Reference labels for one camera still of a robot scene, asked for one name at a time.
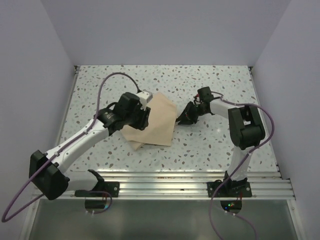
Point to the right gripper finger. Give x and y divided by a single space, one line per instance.
187 112
187 122

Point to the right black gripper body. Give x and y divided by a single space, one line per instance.
198 111

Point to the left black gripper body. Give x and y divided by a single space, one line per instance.
136 119

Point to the beige cloth drape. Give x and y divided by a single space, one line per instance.
161 123

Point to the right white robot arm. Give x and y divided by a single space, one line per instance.
246 132

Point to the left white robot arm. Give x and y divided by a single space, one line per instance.
47 170

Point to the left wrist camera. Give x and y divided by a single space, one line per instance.
145 96

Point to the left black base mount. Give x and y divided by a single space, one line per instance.
101 190

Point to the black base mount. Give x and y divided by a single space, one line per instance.
101 190
232 189

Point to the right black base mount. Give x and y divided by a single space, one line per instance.
232 189

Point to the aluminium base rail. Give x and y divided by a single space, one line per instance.
168 185

